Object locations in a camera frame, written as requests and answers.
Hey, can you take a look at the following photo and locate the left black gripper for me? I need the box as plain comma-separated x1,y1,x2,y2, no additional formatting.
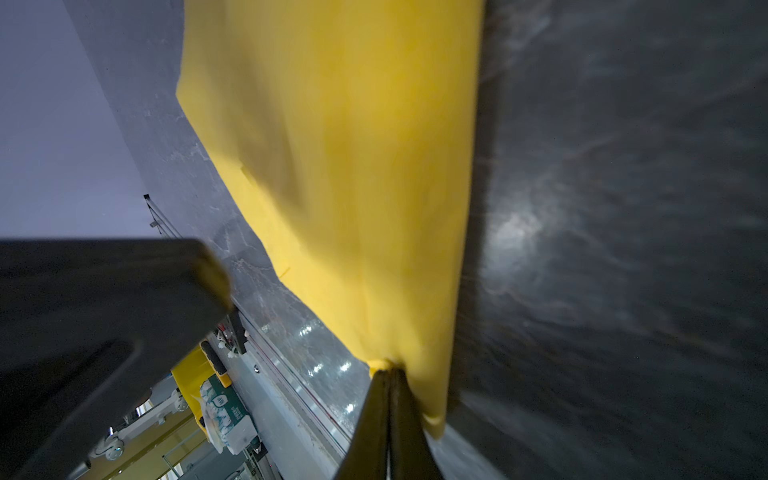
1,239,232,479

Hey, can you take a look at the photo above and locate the yellow paper napkin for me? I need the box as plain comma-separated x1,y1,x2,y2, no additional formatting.
177,1,484,438

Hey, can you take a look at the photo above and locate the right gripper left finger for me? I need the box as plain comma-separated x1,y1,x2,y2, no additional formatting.
335,371,391,480

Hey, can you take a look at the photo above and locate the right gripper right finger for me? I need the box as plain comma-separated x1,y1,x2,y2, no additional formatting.
389,369,443,480

